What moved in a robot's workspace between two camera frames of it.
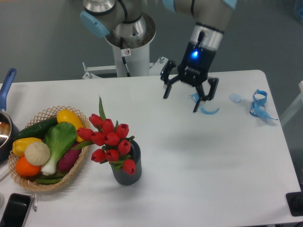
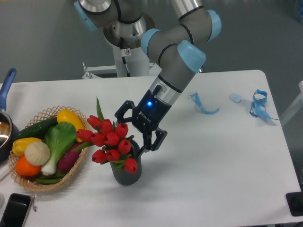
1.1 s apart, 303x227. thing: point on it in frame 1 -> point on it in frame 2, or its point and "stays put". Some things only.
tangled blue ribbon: (258, 108) stays put
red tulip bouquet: (113, 137) stays put
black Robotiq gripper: (193, 70) -> (147, 117)
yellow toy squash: (67, 116) stays put
